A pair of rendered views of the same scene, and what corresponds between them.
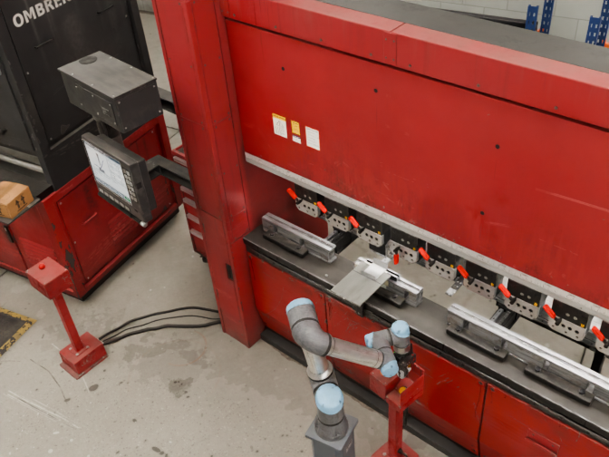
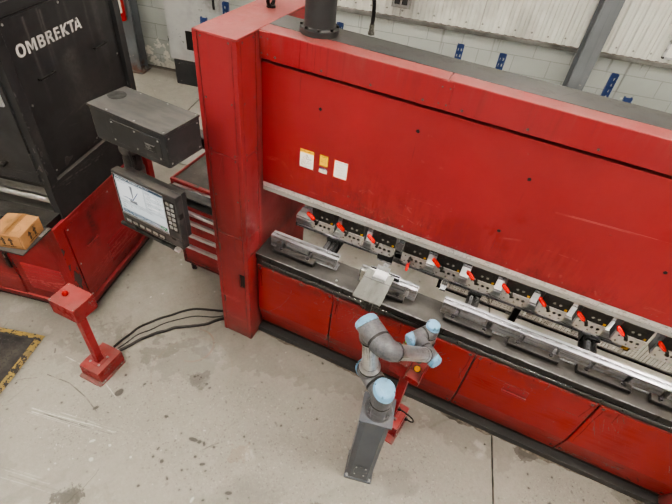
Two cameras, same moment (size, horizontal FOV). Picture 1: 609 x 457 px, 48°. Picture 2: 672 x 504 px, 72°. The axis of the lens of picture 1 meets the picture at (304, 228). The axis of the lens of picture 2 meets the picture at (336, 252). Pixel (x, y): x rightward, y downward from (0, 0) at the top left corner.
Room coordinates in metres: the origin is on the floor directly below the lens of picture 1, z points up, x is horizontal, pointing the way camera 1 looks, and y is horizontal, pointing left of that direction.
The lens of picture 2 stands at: (0.81, 0.79, 3.10)
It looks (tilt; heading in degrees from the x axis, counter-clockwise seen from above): 43 degrees down; 335
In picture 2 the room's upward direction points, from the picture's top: 8 degrees clockwise
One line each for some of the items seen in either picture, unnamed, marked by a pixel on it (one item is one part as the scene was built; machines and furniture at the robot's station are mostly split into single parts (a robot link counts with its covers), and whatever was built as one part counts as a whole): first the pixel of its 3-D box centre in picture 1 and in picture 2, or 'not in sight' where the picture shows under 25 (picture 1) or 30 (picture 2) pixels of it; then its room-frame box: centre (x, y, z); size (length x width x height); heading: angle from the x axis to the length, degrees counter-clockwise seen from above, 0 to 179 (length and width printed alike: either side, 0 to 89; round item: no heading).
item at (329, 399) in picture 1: (329, 402); (382, 392); (1.82, -0.04, 0.94); 0.13 x 0.12 x 0.14; 8
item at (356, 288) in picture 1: (361, 283); (373, 286); (2.48, -0.26, 1.00); 0.26 x 0.18 x 0.01; 136
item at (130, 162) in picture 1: (121, 174); (155, 205); (3.01, 0.92, 1.42); 0.45 x 0.12 x 0.36; 42
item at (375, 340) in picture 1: (379, 343); (418, 339); (1.97, -0.27, 1.13); 0.11 x 0.11 x 0.08; 8
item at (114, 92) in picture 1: (125, 147); (156, 179); (3.11, 0.89, 1.53); 0.51 x 0.25 x 0.85; 42
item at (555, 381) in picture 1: (558, 384); (532, 350); (1.85, -1.04, 0.89); 0.30 x 0.05 x 0.03; 46
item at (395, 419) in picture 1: (395, 424); (399, 391); (2.06, -0.37, 0.39); 0.05 x 0.05 x 0.54; 37
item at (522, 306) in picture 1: (526, 294); (517, 289); (2.05, -0.92, 1.26); 0.15 x 0.09 x 0.17; 46
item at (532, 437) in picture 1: (542, 442); (515, 392); (1.76, -0.99, 0.58); 0.15 x 0.02 x 0.07; 46
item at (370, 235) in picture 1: (373, 225); (385, 240); (2.60, -0.34, 1.26); 0.15 x 0.09 x 0.17; 46
